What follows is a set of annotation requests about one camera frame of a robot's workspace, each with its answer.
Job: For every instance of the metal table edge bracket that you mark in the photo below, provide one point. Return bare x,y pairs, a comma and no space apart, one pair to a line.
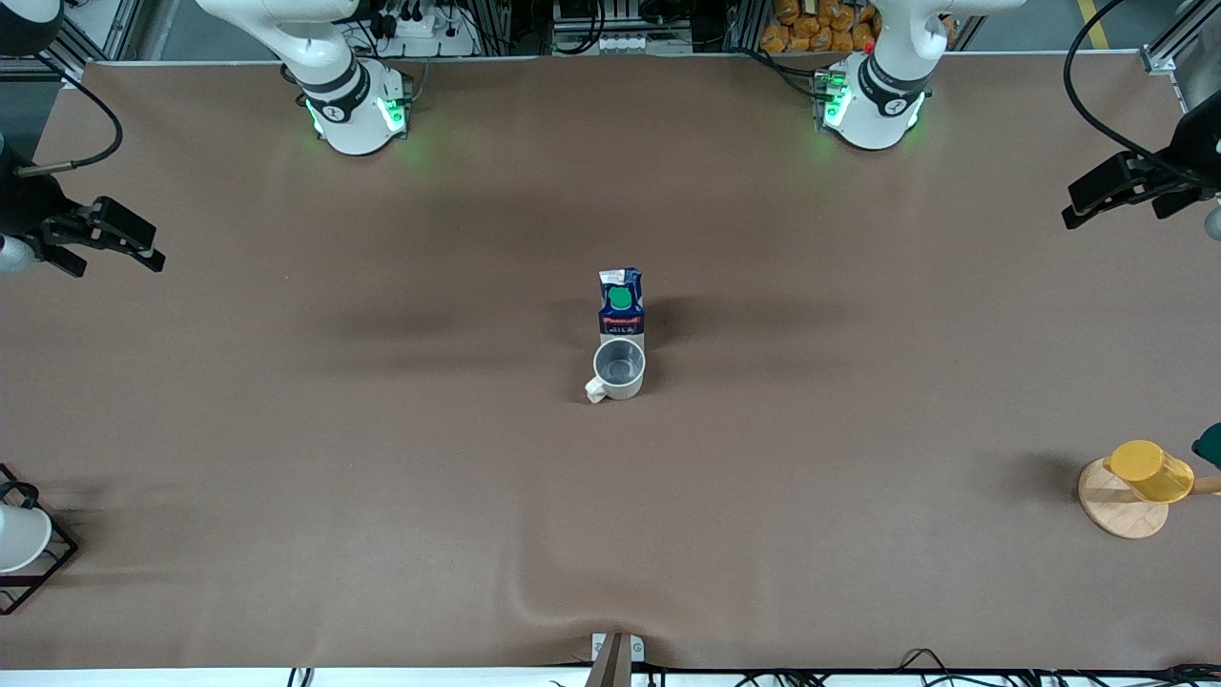
615,658

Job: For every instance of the dark green cup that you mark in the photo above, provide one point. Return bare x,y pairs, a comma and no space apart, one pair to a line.
1210,447

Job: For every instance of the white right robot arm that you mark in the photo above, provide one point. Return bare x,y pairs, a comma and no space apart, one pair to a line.
334,86

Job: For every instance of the wooden mug stand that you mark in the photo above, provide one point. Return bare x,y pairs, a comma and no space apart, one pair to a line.
1121,510

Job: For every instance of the blue white milk carton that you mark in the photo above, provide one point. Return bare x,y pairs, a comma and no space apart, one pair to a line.
621,301

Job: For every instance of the white power strip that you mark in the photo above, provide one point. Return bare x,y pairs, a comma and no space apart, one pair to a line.
644,43

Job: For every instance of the orange snack packs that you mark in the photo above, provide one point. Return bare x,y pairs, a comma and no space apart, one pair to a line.
816,27

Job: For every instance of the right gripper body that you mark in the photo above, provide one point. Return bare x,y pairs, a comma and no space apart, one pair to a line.
21,206

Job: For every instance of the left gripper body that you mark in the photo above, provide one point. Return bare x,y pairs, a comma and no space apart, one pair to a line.
1198,156

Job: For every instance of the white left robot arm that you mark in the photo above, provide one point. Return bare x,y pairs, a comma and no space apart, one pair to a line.
882,86

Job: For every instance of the yellow cup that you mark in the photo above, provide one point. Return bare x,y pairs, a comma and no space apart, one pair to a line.
1149,469

